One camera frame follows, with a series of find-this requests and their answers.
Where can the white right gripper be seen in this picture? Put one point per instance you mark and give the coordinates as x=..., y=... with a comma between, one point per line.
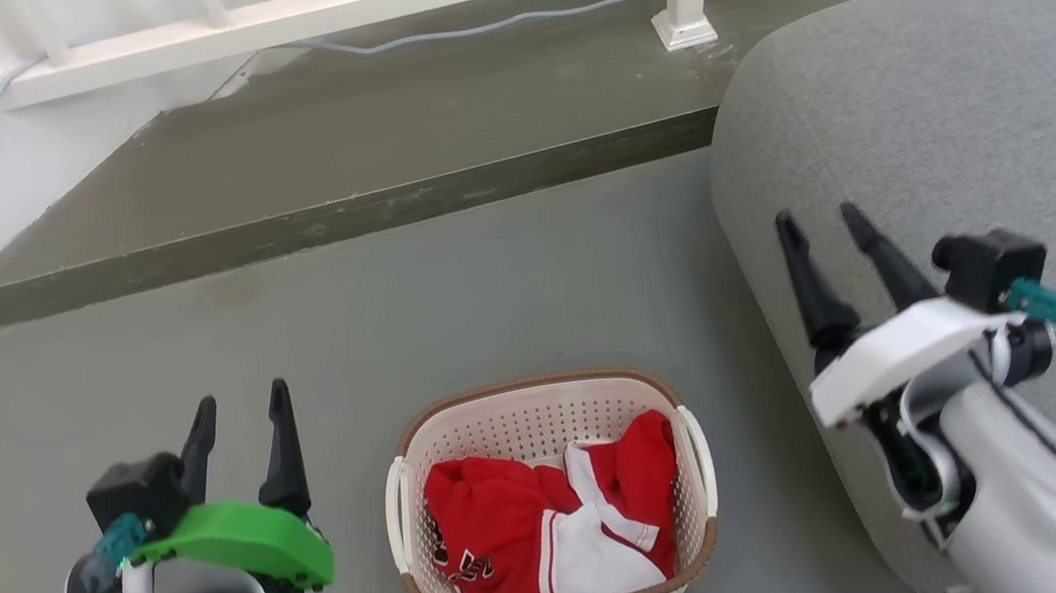
x=898, y=352

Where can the white slatted railing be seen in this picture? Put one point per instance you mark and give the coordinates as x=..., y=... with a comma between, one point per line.
x=332, y=13

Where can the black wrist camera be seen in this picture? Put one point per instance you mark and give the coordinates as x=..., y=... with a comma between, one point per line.
x=139, y=490
x=993, y=265

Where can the cream perforated plastic laundry basket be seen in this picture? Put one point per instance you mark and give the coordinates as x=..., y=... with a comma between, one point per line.
x=533, y=417

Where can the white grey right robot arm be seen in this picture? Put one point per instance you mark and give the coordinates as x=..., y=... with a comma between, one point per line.
x=1016, y=498

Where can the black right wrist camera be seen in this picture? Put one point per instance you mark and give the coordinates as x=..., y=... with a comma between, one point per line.
x=993, y=265

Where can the grey fabric sofa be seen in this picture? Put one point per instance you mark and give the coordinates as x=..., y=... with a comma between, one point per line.
x=949, y=114

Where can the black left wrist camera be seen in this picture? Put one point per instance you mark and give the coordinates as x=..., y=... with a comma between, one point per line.
x=139, y=490

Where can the red and white jersey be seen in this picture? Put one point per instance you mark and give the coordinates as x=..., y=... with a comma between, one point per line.
x=495, y=522

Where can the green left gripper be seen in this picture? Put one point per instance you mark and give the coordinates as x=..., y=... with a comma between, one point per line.
x=235, y=539

